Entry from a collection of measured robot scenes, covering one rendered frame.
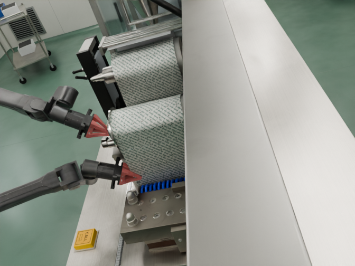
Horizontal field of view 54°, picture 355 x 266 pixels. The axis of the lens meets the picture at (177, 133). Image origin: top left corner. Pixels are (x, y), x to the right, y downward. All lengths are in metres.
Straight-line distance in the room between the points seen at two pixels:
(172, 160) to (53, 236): 1.84
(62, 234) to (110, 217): 1.46
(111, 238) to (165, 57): 0.68
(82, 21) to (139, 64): 5.82
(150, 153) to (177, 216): 0.22
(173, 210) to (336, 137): 0.64
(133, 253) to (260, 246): 1.03
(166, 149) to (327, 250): 0.75
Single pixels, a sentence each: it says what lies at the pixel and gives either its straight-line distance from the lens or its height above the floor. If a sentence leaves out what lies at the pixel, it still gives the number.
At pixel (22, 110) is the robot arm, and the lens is 1.28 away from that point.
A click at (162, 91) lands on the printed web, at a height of 1.25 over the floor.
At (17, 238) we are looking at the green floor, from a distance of 3.09.
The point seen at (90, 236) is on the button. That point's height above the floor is 0.92.
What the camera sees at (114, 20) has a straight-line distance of 2.07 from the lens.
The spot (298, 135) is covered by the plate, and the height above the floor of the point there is 1.44.
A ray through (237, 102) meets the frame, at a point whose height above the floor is 1.65.
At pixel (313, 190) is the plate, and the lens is 0.58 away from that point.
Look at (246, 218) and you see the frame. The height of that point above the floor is 1.65.
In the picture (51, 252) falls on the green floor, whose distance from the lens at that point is 2.80.
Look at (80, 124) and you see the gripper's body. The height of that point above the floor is 1.30.
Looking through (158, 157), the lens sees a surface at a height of 1.14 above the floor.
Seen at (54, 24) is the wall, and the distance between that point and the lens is 7.24.
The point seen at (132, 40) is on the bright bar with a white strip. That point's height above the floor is 1.44.
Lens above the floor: 1.87
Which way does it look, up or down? 35 degrees down
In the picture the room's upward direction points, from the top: 19 degrees counter-clockwise
